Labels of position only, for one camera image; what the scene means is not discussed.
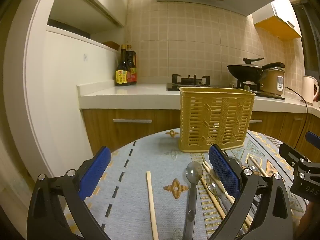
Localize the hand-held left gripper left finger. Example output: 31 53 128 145
27 145 112 240

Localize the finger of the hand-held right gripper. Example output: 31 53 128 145
305 131 320 147
278 142 320 180

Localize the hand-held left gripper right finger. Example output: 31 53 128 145
207 144 293 240

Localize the yellow plastic utensil basket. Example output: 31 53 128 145
178 87 256 154

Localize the person's right forearm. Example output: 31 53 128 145
299 202 320 240

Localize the wooden base cabinet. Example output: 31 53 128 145
82 109 320 156

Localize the patterned blue tablecloth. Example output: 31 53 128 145
64 128 320 240

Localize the grey plastic spoon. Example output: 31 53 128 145
182 161 203 240

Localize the white electric kettle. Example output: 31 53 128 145
302 75 320 105

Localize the beige rice cooker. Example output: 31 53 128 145
260 66 286 96

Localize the white tall cabinet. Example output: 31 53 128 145
24 0 120 179

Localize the dark window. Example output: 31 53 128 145
294 1 320 80

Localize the black wok with lid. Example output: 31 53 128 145
227 57 285 81

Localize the black gas stove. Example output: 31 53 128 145
166 74 286 100

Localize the dark yellow-label sauce bottle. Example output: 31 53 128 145
115 44 129 87

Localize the dark red-label sauce bottle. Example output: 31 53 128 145
125 45 138 85

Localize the black power cable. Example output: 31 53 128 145
285 87 308 150

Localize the white orange wall cabinet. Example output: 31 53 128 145
252 1 303 40

